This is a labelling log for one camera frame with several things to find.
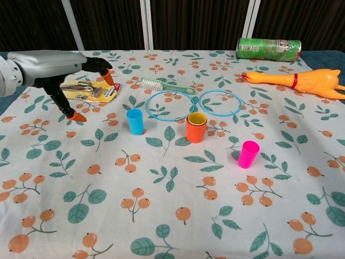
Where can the light blue plastic cup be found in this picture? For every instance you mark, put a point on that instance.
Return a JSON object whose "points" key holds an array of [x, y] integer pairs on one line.
{"points": [[134, 122]]}

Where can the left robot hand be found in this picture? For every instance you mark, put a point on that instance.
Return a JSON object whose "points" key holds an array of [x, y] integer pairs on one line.
{"points": [[48, 66]]}

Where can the orange rubber chicken toy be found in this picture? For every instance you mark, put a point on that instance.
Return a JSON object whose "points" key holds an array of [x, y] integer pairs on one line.
{"points": [[318, 81]]}

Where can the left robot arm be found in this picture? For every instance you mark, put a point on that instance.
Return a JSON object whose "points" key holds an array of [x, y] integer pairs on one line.
{"points": [[9, 78]]}

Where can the green chips can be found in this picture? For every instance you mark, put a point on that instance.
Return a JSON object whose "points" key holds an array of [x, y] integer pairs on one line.
{"points": [[269, 50]]}

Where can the orange plastic cup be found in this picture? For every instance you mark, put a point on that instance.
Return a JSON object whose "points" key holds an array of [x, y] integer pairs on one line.
{"points": [[195, 134]]}

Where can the pink plastic cup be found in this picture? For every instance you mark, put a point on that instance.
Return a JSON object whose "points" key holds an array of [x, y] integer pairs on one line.
{"points": [[247, 157]]}

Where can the razor on yellow card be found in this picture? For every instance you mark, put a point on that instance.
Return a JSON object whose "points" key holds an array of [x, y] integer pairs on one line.
{"points": [[103, 94]]}

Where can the floral white tablecloth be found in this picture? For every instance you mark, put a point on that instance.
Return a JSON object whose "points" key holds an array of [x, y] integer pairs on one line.
{"points": [[172, 202]]}

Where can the white partition post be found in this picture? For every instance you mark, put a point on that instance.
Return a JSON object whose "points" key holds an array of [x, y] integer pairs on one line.
{"points": [[147, 27], [250, 21], [73, 27]]}

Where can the green white-bristle brush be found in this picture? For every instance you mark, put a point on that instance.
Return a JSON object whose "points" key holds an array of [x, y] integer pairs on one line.
{"points": [[151, 83]]}

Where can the yellow plastic cup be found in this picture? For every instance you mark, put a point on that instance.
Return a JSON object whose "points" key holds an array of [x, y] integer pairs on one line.
{"points": [[196, 119]]}

